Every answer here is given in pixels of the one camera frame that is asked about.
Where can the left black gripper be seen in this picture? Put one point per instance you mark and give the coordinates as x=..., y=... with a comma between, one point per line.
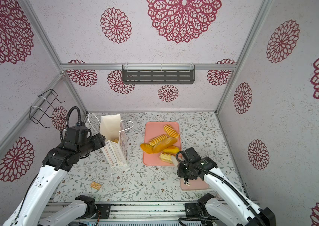
x=98, y=140

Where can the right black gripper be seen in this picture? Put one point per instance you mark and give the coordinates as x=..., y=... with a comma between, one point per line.
x=179, y=172

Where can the white paper bag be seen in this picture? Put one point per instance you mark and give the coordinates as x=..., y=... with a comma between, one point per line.
x=114, y=129

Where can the long baguette loaf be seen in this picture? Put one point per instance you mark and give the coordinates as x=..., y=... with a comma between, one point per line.
x=159, y=147

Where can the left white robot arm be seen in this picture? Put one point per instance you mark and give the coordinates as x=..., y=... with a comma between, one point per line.
x=55, y=166

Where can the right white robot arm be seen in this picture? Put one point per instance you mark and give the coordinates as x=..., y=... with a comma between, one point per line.
x=235, y=209

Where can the yellow bread roll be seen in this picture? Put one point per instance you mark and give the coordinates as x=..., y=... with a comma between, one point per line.
x=171, y=150

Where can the cream sandwich bread slice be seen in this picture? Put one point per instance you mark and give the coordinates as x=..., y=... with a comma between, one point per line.
x=167, y=158

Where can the ridged striped bread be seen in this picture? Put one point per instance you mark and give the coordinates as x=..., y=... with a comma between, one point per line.
x=157, y=139

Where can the orange oval bread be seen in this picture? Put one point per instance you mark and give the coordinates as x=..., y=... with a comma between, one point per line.
x=147, y=148

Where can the pink rectangular box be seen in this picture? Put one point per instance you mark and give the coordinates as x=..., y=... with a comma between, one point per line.
x=193, y=184

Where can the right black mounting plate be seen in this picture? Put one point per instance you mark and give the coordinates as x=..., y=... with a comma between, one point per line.
x=195, y=210

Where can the black mounting plate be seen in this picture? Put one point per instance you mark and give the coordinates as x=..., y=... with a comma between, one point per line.
x=195, y=210
x=102, y=211

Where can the small cracker biscuit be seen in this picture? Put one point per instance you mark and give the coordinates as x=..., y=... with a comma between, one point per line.
x=95, y=185

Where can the pink tray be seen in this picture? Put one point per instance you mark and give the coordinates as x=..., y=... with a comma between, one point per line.
x=154, y=129

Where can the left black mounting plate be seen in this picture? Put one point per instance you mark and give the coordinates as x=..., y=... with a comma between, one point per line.
x=102, y=211

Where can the black wire wall rack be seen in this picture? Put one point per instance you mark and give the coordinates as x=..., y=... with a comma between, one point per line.
x=38, y=111

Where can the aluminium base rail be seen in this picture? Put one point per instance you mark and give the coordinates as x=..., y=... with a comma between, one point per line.
x=145, y=211

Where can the dark grey wall shelf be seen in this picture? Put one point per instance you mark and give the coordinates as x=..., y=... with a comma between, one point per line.
x=158, y=75

